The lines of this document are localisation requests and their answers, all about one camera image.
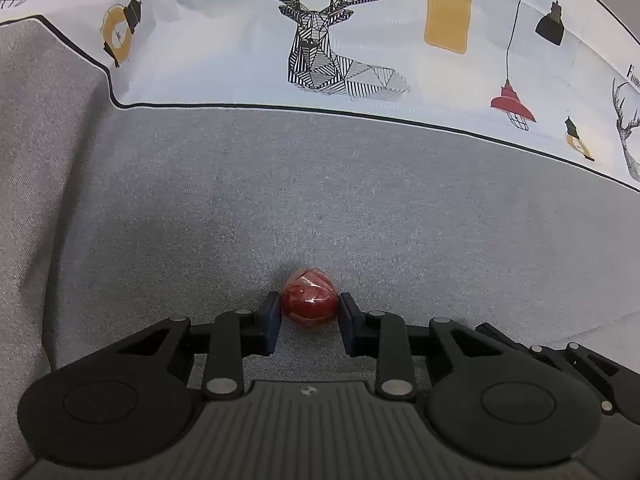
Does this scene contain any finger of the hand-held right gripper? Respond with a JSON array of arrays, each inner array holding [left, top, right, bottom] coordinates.
[[474, 322, 632, 418]]

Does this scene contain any grey white deer-print bedsheet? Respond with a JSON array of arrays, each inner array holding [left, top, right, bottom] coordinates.
[[0, 0, 640, 480]]

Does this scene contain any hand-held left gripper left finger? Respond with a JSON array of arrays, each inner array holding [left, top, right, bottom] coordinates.
[[116, 291, 282, 401]]

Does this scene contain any small red plastic-wrapped fruit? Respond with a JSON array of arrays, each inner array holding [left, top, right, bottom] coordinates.
[[279, 266, 339, 332]]

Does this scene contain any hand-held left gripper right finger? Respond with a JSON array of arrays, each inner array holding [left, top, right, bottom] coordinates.
[[338, 292, 506, 402]]

